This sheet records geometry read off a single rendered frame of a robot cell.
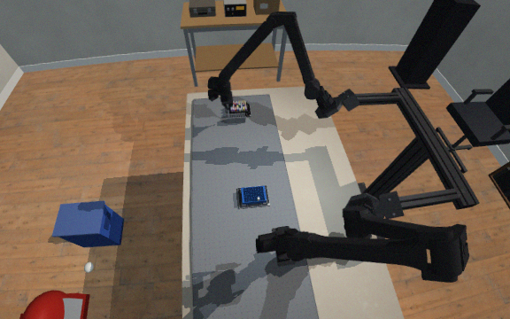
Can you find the blue tube rack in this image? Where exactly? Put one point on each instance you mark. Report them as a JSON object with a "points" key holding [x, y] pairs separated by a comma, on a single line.
{"points": [[250, 193]]}

